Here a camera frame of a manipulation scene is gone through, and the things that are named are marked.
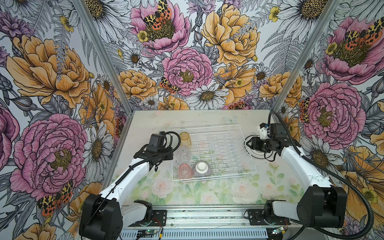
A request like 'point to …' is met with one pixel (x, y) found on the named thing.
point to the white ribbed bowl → (201, 169)
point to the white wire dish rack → (211, 152)
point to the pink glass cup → (185, 172)
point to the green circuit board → (150, 231)
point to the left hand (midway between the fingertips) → (170, 156)
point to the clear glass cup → (181, 155)
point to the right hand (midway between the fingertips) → (251, 148)
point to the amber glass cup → (185, 139)
